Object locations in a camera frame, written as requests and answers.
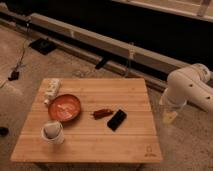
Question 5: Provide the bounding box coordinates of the orange ceramic bowl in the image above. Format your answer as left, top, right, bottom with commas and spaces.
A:
48, 94, 81, 122

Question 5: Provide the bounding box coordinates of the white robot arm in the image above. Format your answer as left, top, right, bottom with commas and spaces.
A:
159, 63, 213, 124

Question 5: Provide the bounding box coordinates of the black smartphone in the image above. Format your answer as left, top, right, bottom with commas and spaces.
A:
107, 110, 127, 131

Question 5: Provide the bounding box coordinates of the red dried chili pepper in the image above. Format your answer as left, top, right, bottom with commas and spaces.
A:
91, 109, 113, 119

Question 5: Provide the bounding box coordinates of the white cup with cloth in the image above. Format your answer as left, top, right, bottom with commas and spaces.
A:
41, 121, 64, 144

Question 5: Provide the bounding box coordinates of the black power adapter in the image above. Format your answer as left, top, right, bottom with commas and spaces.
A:
8, 70, 19, 81

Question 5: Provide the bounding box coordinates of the dark object at left edge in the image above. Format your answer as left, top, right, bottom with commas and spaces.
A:
0, 127, 9, 137

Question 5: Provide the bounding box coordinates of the long beige rail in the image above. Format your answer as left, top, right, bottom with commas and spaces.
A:
29, 12, 213, 88

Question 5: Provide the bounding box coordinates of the black floor bracket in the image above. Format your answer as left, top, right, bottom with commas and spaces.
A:
95, 58, 109, 70

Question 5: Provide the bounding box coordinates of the black cable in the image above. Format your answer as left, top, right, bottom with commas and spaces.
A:
14, 18, 32, 72

